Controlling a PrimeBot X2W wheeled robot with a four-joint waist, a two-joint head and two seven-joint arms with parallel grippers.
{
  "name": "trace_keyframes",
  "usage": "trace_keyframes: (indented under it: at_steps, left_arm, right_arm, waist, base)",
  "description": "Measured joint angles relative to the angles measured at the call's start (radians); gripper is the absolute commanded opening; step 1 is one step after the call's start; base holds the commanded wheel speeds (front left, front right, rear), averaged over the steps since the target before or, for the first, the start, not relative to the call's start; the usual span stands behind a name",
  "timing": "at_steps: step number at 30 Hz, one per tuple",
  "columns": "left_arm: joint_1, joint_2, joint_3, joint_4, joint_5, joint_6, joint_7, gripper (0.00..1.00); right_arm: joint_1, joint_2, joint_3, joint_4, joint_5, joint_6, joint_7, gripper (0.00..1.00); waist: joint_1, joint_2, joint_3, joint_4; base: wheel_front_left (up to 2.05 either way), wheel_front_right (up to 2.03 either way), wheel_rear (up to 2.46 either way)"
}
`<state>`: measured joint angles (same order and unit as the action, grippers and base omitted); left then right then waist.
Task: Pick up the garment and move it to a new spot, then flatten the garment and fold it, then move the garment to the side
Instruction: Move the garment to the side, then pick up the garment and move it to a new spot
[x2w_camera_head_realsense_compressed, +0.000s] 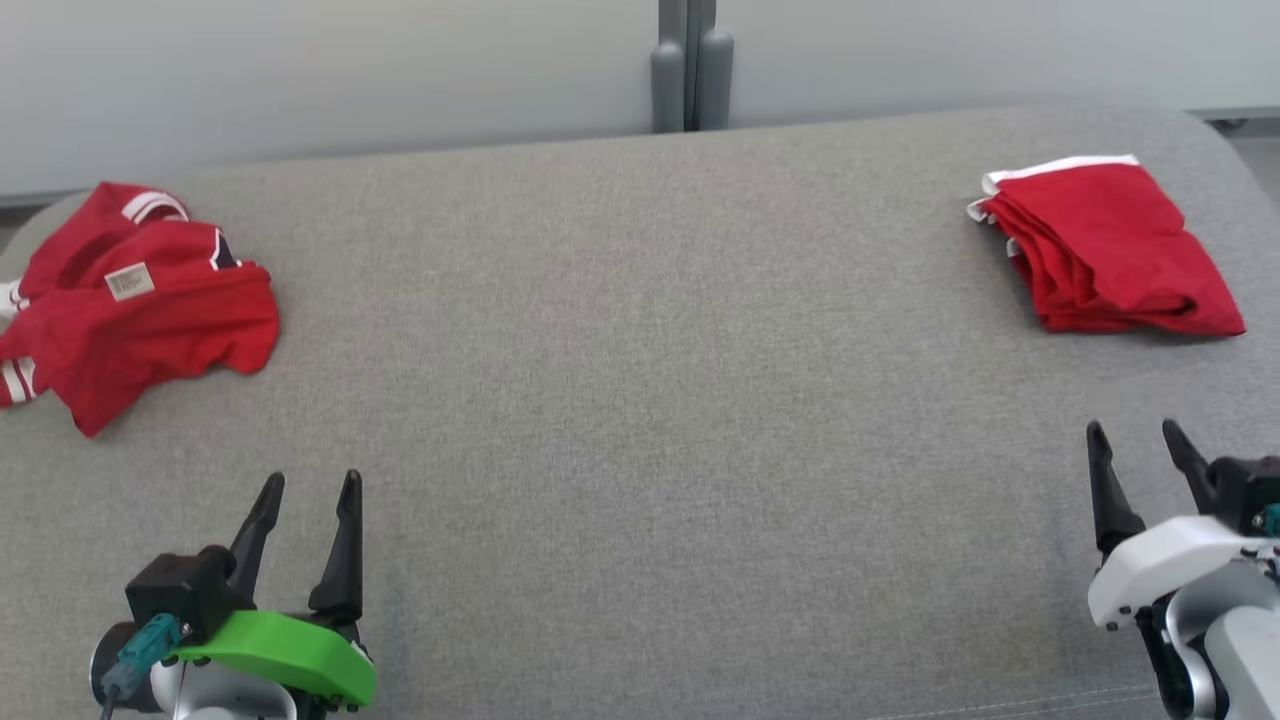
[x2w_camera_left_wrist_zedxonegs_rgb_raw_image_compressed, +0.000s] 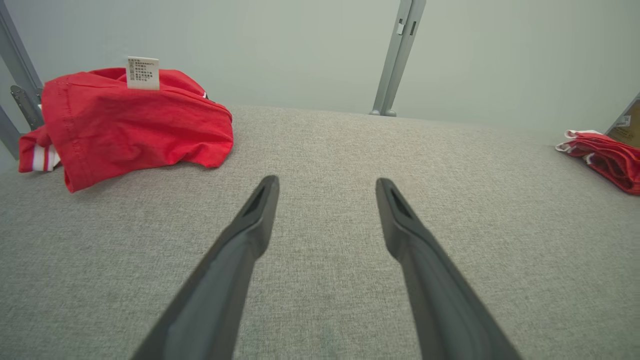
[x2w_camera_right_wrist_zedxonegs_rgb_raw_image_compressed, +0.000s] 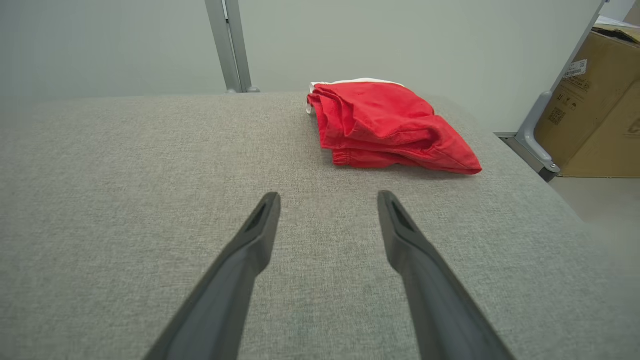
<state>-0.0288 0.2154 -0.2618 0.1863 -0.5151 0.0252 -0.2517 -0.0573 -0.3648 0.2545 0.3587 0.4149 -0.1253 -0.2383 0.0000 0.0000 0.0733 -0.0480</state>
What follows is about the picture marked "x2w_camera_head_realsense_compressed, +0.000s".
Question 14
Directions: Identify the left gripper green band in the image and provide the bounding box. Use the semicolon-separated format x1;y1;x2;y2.
170;468;379;714

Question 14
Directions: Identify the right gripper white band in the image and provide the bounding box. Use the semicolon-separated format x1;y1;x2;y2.
1086;419;1280;632

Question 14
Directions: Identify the red shorts white stripe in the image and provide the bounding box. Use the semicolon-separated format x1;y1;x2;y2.
965;153;1248;339

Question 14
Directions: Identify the red jersey white trim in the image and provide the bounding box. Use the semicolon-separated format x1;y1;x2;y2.
0;181;282;439

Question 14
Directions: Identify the left camera cable teal plug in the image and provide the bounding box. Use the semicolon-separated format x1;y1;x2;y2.
98;613;188;720

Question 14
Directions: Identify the grey metal partition post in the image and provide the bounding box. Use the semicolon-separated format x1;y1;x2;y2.
650;0;736;134

